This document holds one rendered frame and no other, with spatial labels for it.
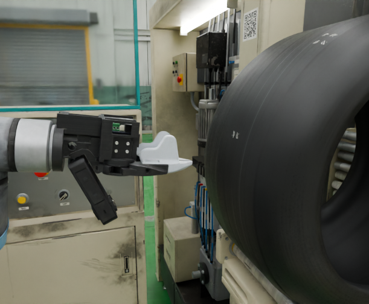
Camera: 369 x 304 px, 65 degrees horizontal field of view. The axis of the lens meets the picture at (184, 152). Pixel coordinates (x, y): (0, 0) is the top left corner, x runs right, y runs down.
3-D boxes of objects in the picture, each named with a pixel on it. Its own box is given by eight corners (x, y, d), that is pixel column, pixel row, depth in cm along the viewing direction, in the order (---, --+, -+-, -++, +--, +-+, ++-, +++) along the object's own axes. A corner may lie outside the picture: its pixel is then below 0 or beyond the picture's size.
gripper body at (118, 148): (145, 123, 41) (52, 114, 37) (139, 180, 43) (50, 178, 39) (137, 116, 48) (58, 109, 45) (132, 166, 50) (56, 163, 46)
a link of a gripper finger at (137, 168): (171, 167, 43) (110, 164, 40) (170, 177, 44) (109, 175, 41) (163, 158, 48) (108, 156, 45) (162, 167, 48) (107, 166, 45)
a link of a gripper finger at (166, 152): (202, 139, 45) (142, 134, 42) (196, 175, 46) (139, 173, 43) (195, 135, 48) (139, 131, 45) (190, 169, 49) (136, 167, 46)
